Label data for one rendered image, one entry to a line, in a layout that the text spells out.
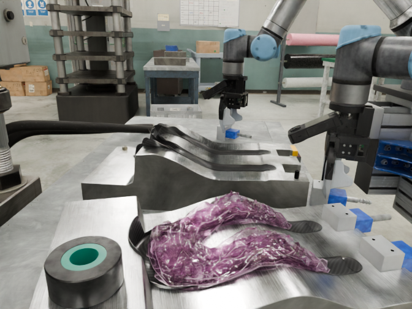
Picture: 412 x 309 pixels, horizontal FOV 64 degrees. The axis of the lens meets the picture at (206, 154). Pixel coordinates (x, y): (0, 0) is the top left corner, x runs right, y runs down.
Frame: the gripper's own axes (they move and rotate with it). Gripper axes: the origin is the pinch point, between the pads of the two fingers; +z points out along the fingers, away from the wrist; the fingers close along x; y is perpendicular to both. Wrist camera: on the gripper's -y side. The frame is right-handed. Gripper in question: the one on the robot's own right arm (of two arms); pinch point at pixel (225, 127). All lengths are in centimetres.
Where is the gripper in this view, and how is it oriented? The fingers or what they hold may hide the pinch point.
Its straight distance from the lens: 125.9
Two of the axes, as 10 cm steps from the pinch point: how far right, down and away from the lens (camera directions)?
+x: 4.9, -2.9, 8.2
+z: -0.2, 9.4, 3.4
